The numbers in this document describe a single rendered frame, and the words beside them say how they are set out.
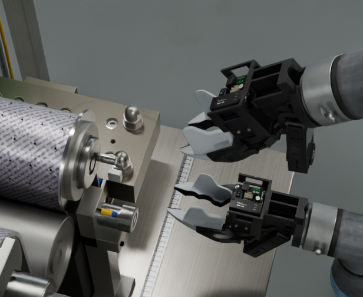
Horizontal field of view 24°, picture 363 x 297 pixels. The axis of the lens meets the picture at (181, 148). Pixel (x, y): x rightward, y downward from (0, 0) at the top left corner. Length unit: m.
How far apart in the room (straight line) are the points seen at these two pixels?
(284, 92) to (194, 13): 2.10
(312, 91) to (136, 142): 0.60
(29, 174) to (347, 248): 0.48
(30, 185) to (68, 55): 1.79
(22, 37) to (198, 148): 1.37
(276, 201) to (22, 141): 0.39
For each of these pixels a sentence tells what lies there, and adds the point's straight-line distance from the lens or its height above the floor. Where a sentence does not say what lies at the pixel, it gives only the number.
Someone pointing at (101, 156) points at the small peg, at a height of 1.25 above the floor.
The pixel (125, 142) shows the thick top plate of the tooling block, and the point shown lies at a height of 1.03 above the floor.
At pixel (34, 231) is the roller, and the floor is 1.23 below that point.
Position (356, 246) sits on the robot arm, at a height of 1.14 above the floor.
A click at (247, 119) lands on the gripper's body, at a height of 1.46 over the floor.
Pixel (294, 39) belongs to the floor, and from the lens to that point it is 3.01.
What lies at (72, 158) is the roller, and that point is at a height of 1.30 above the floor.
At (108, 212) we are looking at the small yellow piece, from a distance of 1.20.
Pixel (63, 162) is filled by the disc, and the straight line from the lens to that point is 1.16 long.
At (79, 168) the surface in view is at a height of 1.28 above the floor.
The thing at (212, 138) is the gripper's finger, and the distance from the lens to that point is 1.06.
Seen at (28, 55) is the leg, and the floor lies 0.41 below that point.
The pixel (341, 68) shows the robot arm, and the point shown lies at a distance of 0.94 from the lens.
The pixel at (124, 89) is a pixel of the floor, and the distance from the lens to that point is 2.86.
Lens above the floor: 2.28
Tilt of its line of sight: 57 degrees down
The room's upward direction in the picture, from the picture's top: straight up
